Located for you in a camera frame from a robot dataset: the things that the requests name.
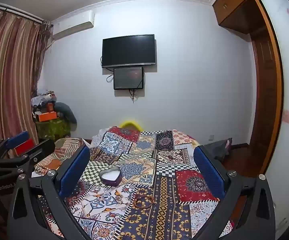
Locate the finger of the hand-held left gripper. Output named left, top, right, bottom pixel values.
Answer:
left=0, top=139, right=56, bottom=176
left=0, top=131, right=30, bottom=159

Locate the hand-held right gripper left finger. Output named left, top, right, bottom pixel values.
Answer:
left=7, top=145, right=91, bottom=240

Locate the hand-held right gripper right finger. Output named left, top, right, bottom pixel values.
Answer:
left=194, top=145, right=276, bottom=240

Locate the purple heart-shaped jewelry box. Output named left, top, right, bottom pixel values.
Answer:
left=99, top=166, right=123, bottom=187

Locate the brown beaded bracelet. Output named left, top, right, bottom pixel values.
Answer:
left=134, top=194, right=155, bottom=209

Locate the green patterned cloth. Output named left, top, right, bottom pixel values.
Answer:
left=36, top=119, right=71, bottom=140

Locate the brown striped patterned cloth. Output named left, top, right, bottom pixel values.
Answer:
left=34, top=137, right=92, bottom=178

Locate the dark bag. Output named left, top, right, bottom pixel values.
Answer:
left=202, top=138, right=232, bottom=159

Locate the orange box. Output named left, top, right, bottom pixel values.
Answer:
left=38, top=112, right=59, bottom=122

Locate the white plastic bag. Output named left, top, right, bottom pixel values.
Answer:
left=31, top=93, right=57, bottom=106

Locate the brown striped curtain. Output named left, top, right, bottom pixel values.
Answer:
left=0, top=7, right=50, bottom=148

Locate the colourful patchwork blanket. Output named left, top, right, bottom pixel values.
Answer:
left=33, top=126, right=235, bottom=240

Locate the yellow plastic stool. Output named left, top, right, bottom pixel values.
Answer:
left=118, top=120, right=142, bottom=132

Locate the brown wooden door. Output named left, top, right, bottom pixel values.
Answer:
left=246, top=0, right=285, bottom=178

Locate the white air conditioner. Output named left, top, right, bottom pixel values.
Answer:
left=52, top=10, right=95, bottom=41

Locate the wooden overhead cabinet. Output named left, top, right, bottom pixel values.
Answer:
left=212, top=0, right=272, bottom=34

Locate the small black wall monitor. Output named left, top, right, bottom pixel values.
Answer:
left=113, top=66, right=145, bottom=90

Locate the curtain rail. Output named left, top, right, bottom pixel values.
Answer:
left=0, top=2, right=54, bottom=28

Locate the large black wall television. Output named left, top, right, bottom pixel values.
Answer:
left=102, top=34, right=157, bottom=68

